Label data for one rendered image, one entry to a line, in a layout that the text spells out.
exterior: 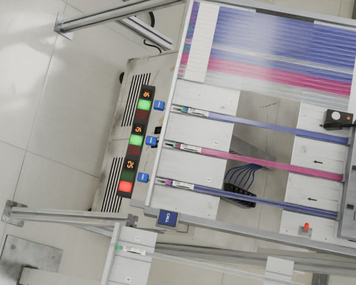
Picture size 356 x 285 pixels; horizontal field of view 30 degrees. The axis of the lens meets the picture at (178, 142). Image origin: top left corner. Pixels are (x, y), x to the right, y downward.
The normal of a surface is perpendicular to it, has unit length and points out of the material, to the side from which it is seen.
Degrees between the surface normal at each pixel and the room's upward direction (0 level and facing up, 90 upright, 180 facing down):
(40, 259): 0
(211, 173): 47
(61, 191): 0
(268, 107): 0
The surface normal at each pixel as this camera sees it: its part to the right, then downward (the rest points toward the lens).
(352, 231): -0.01, -0.25
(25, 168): 0.71, -0.04
